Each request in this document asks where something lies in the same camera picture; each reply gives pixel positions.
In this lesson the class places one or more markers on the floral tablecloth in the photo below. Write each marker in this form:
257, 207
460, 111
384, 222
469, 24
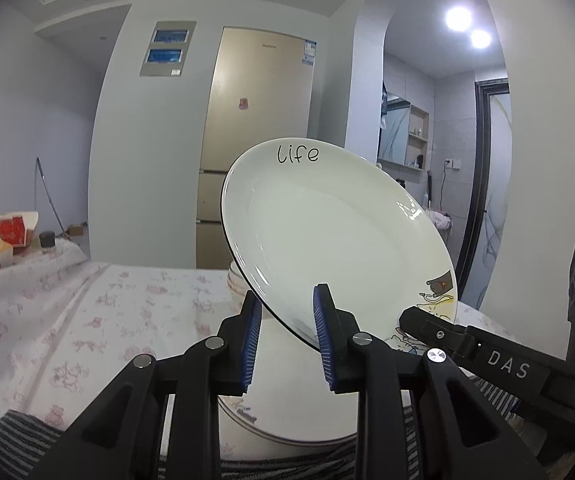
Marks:
92, 320

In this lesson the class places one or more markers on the grey wall electrical panel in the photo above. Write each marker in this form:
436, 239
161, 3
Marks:
167, 50

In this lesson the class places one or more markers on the black framed glass door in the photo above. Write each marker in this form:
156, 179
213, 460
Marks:
487, 185

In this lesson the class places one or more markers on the red carton box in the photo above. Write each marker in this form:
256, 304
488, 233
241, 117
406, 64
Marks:
12, 232

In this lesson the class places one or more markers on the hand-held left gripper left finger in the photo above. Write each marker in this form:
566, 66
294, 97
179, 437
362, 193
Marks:
250, 345

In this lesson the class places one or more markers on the pink fridge sticker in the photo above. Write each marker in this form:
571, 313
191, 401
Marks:
243, 104

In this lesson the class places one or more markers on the dark lidded jar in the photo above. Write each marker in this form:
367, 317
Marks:
47, 241

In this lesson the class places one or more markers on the thin metal pole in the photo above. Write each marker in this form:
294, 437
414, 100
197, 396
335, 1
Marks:
47, 195

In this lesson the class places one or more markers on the white wall socket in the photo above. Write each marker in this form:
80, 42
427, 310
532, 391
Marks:
451, 162

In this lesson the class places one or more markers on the small brown box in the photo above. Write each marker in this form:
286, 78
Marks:
77, 230

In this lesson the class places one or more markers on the round ceiling light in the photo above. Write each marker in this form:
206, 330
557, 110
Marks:
457, 18
480, 38

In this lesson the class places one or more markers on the fridge energy label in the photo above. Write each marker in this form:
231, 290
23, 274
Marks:
309, 52

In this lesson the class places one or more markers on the beige refrigerator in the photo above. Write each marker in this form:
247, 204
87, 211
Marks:
257, 170

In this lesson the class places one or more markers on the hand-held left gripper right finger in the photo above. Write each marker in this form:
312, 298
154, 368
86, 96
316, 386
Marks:
325, 345

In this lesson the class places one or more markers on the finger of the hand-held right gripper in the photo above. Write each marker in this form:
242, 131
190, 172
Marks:
437, 327

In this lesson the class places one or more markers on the bathroom mirror cabinet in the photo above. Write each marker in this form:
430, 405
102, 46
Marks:
405, 130

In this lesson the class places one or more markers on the white plate with cartoon print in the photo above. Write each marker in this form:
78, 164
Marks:
327, 225

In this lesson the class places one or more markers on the grey striped cloth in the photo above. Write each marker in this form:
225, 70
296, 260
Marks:
17, 435

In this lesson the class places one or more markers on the white bowl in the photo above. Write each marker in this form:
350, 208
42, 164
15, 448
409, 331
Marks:
235, 282

